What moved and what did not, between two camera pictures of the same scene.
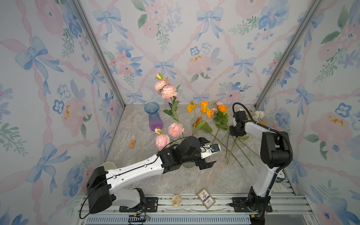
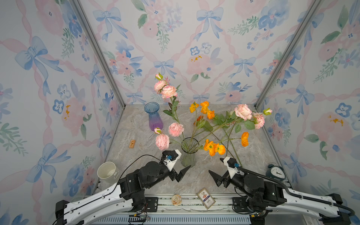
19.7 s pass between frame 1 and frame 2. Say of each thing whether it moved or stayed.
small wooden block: stayed
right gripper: moved
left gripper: moved
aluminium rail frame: stayed
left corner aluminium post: stayed
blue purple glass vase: stayed
